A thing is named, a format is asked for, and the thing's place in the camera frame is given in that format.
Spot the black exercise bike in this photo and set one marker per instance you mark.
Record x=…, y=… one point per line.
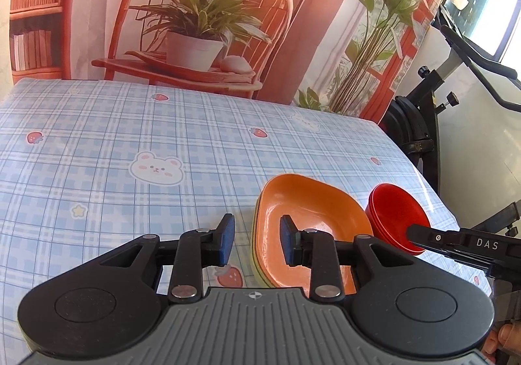
x=419, y=133

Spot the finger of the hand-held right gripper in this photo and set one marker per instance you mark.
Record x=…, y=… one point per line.
x=431, y=238

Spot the orange plastic plate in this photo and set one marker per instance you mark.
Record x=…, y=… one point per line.
x=313, y=202

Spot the printed backdrop cloth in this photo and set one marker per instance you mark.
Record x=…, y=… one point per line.
x=203, y=23

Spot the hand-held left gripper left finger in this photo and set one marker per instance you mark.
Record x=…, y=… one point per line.
x=227, y=239

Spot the blue plaid tablecloth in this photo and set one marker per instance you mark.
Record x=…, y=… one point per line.
x=122, y=153

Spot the person's right hand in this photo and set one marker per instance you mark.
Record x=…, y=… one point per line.
x=506, y=338

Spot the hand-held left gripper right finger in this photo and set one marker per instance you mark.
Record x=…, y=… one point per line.
x=287, y=243

